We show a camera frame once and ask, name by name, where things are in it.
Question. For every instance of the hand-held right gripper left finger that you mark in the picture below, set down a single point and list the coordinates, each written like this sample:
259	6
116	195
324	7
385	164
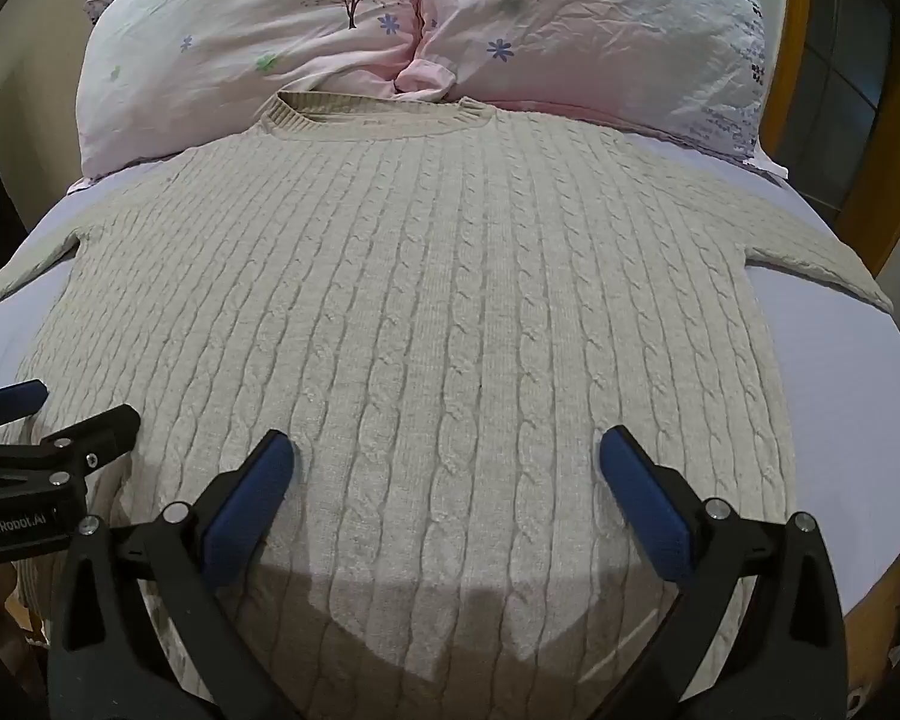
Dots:
251	499

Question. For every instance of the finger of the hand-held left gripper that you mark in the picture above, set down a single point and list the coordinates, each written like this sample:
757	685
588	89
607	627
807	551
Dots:
97	431
15	397

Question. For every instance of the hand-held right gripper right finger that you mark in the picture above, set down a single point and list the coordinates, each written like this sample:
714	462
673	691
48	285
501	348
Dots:
649	499

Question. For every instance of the lavender bed sheet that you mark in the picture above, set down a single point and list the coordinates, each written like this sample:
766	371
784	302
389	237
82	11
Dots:
832	390

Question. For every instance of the pink floral pillow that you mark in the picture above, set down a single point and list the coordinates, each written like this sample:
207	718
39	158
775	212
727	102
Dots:
240	45
592	37

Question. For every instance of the wooden bed headboard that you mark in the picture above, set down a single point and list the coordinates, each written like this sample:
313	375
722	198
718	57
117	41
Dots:
832	112

